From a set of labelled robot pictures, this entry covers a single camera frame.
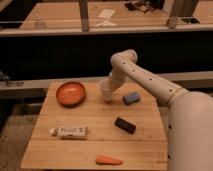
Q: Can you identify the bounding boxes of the white ceramic cup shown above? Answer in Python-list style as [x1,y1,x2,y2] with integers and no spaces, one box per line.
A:
[100,90,112,102]

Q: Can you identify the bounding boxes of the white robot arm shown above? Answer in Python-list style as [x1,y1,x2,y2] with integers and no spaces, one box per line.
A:
[99,49,213,171]

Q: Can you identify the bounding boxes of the blue sponge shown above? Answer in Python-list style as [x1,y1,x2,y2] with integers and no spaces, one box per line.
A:
[122,92,141,105]

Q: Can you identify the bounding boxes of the orange bowl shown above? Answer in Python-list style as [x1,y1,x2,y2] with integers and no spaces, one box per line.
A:
[56,82,86,107]

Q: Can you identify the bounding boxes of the black rectangular block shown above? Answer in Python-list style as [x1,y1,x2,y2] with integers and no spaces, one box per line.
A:
[115,117,136,134]

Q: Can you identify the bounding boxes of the white tube with cap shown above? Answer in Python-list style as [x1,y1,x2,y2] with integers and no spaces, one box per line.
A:
[49,126,87,140]

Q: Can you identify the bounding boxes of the white paper sheet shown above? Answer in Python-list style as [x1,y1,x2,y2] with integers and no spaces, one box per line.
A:
[98,9,115,19]

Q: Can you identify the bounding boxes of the orange carrot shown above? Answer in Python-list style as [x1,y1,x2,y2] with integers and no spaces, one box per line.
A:
[95,155,123,165]

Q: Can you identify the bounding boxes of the grey metal post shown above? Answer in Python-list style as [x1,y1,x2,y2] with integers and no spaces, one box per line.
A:
[167,0,184,29]
[79,0,89,32]

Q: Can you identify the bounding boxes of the black cables pile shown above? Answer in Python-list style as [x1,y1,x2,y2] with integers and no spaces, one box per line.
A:
[124,0,158,14]

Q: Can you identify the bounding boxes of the metal clamp on rail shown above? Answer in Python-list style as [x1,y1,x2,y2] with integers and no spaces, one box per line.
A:
[0,70,24,87]

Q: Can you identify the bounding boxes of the grey metal post right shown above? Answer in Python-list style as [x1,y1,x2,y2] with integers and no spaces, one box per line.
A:
[167,0,184,29]

